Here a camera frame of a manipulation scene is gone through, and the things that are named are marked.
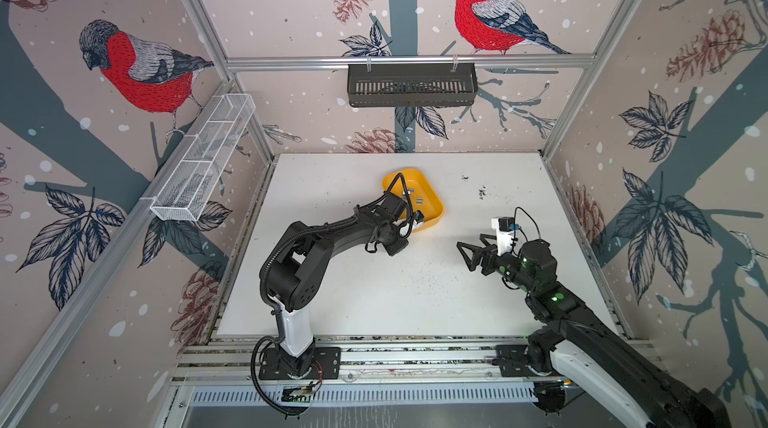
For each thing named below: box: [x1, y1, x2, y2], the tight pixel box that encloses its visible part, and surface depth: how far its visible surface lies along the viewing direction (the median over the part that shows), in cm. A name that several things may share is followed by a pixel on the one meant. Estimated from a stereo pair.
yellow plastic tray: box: [382, 168, 444, 233], surface depth 109 cm
